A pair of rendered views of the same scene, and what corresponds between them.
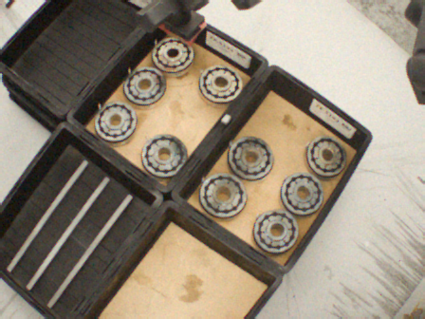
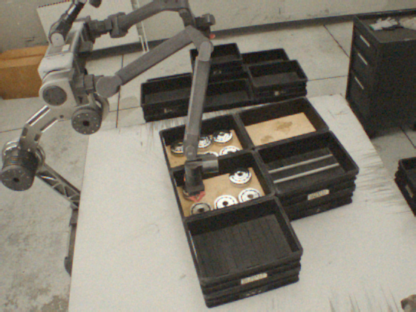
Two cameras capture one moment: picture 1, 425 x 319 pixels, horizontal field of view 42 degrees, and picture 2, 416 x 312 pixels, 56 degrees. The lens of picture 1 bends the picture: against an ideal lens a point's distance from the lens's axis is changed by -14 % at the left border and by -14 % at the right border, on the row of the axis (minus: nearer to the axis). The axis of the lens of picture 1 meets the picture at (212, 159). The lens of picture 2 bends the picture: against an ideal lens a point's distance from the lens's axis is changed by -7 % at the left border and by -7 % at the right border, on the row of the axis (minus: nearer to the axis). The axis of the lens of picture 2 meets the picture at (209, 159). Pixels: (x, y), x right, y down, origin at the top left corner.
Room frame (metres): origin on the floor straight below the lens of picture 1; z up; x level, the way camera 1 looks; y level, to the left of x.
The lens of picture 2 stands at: (1.33, 1.13, 2.23)
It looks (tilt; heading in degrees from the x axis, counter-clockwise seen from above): 43 degrees down; 236
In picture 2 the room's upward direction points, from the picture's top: 8 degrees counter-clockwise
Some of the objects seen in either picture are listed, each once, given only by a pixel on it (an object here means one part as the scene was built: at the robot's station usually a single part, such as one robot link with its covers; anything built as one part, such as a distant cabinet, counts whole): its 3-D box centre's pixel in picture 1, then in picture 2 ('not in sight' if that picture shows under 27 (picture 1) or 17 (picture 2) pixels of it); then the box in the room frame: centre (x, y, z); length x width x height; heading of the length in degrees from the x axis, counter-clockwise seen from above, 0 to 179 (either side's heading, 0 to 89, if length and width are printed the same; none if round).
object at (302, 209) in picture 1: (303, 193); (201, 140); (0.47, -0.21, 0.86); 0.10 x 0.10 x 0.01
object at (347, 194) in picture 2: not in sight; (304, 185); (0.27, 0.30, 0.76); 0.40 x 0.30 x 0.12; 155
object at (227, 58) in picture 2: not in sight; (217, 77); (-0.43, -1.22, 0.37); 0.40 x 0.30 x 0.45; 148
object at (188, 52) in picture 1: (173, 54); (200, 210); (0.76, 0.14, 0.86); 0.10 x 0.10 x 0.01
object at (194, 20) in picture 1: (178, 11); (193, 177); (0.76, 0.13, 1.06); 0.10 x 0.07 x 0.07; 64
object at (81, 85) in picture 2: not in sight; (84, 85); (0.95, -0.21, 1.45); 0.09 x 0.08 x 0.12; 58
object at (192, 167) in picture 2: not in sight; (194, 167); (0.75, 0.14, 1.12); 0.07 x 0.06 x 0.07; 146
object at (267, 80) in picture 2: not in sight; (276, 97); (-0.55, -0.67, 0.37); 0.40 x 0.30 x 0.45; 148
